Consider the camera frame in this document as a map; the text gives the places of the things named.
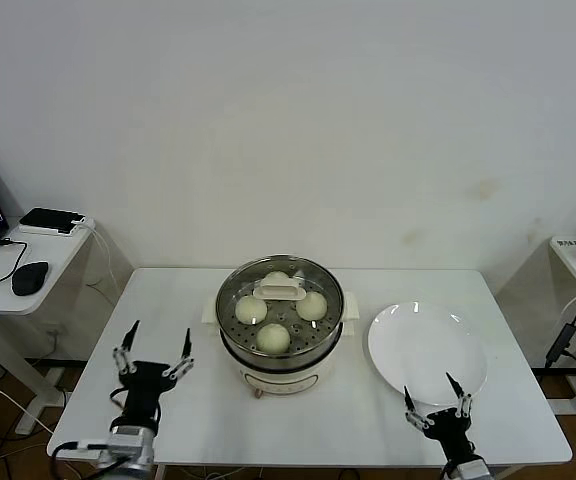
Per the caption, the black computer mouse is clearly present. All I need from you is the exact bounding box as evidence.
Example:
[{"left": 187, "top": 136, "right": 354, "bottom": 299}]
[{"left": 11, "top": 260, "right": 51, "bottom": 297}]

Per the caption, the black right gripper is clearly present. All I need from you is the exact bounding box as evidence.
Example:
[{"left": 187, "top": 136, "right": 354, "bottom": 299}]
[{"left": 402, "top": 371, "right": 476, "bottom": 464}]

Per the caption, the white charging cable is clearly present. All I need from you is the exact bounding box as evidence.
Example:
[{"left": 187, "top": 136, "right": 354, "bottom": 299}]
[{"left": 85, "top": 220, "right": 120, "bottom": 307}]

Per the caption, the black cable with adapter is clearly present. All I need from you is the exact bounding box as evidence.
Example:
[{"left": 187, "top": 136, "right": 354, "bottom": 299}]
[{"left": 543, "top": 278, "right": 576, "bottom": 371}]

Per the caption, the white power bank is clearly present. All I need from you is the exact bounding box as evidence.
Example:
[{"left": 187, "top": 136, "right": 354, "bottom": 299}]
[{"left": 19, "top": 216, "right": 96, "bottom": 237}]

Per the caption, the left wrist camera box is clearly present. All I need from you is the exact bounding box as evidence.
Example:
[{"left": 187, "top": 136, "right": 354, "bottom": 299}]
[{"left": 69, "top": 438, "right": 115, "bottom": 457}]

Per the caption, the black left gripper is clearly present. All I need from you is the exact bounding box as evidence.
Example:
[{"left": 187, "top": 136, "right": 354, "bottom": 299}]
[{"left": 112, "top": 319, "right": 197, "bottom": 429}]

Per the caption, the round glass lid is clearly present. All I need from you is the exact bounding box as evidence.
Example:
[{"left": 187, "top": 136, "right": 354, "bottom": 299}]
[{"left": 215, "top": 254, "right": 346, "bottom": 354}]

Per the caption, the stainless steel steamer basket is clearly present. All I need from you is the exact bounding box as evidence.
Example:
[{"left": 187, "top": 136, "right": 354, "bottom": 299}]
[{"left": 200, "top": 254, "right": 361, "bottom": 364}]

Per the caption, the white side shelf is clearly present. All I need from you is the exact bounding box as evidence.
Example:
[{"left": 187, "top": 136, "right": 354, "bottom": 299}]
[{"left": 495, "top": 233, "right": 576, "bottom": 417}]

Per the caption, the black smartphone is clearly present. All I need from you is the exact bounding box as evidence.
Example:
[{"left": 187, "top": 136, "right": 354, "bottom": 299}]
[{"left": 18, "top": 206, "right": 88, "bottom": 233}]

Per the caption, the cream electric cooker base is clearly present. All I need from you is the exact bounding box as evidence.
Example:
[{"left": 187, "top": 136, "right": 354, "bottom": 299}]
[{"left": 207, "top": 319, "right": 357, "bottom": 401}]

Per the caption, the white round plate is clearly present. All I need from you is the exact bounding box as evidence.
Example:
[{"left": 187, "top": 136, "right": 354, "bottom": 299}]
[{"left": 366, "top": 300, "right": 489, "bottom": 408}]

